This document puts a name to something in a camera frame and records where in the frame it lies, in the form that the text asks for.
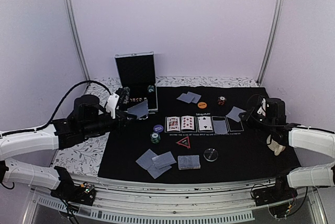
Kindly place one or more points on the black poker mat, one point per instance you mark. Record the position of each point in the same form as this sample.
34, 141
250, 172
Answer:
243, 154

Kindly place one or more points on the red dice row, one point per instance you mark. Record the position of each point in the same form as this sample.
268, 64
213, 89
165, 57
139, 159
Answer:
138, 100

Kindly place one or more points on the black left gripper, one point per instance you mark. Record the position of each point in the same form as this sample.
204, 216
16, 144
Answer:
121, 118

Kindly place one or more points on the aluminium frame post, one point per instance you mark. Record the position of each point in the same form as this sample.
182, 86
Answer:
270, 42
76, 38

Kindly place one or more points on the face-up clubs card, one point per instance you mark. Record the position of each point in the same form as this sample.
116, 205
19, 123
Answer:
204, 123

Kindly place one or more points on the blue patterned card deck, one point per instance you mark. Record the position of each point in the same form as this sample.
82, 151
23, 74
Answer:
139, 110

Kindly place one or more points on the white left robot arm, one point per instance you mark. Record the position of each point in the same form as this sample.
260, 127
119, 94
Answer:
17, 145

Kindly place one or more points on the cream ribbed mug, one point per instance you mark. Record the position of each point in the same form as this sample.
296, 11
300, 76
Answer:
274, 146

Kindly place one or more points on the left aluminium frame post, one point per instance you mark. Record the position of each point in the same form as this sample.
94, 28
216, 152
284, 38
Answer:
76, 38

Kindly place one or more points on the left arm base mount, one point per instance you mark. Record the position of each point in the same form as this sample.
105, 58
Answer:
69, 192

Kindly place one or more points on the red triangle all-in marker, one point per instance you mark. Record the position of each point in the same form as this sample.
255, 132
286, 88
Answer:
185, 142

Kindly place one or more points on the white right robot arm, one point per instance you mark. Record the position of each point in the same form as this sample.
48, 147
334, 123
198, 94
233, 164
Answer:
314, 146

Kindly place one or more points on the green poker chip pile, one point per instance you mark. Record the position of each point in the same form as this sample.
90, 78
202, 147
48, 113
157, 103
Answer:
155, 137

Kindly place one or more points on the orange big blind button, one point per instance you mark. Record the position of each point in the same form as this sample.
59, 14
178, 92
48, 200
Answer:
202, 105

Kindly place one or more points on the face-up diamonds card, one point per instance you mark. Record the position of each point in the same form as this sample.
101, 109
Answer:
188, 124

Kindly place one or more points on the clear dealer button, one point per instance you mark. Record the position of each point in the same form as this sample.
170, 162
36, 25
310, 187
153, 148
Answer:
211, 154

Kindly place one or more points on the long poker chip stack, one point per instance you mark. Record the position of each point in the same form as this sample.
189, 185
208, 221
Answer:
126, 91

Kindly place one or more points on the orange black poker chips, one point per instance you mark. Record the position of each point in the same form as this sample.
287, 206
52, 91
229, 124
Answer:
221, 101

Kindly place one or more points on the purple small blind button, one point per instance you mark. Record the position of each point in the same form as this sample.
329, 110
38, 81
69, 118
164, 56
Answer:
158, 128

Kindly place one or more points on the short poker chip stack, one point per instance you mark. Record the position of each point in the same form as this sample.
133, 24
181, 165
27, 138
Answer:
151, 89

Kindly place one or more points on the floral white tablecloth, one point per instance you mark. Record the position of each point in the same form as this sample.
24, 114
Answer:
85, 158

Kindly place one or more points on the face-up king card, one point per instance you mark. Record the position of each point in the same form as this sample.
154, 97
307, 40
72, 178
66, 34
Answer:
173, 124

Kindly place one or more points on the right aluminium frame post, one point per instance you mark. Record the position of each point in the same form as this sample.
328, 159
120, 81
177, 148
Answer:
270, 42

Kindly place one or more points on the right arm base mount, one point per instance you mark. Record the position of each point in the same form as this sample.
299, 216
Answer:
263, 194

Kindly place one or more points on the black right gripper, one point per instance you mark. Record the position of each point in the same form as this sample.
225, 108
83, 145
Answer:
249, 115

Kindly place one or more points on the aluminium poker chip case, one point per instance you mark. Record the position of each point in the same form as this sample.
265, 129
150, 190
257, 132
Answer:
137, 71

